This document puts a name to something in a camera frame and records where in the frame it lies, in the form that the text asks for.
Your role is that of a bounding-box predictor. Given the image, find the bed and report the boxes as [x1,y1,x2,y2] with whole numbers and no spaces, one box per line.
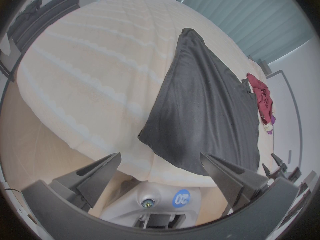
[16,0,304,187]

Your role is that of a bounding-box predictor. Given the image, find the purple garment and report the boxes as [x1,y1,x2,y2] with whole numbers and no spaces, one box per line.
[266,114,277,136]

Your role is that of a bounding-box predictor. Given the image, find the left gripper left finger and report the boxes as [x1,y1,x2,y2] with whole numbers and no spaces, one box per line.
[51,152,122,211]

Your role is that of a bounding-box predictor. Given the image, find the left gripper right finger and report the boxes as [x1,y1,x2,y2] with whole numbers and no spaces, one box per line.
[199,152,269,211]

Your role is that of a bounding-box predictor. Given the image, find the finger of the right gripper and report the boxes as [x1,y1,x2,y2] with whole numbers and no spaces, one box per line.
[262,163,273,178]
[271,153,287,170]

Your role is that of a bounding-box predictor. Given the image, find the grey bedside table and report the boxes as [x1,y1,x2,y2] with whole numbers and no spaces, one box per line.
[247,55,272,74]

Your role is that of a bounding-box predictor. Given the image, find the black T-shirt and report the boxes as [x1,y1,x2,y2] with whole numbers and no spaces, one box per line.
[137,28,260,177]

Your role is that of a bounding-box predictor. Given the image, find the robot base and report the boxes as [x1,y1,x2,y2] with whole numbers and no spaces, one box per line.
[100,181,202,229]

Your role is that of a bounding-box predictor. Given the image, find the dark red garment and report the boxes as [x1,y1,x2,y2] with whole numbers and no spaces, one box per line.
[246,72,274,125]

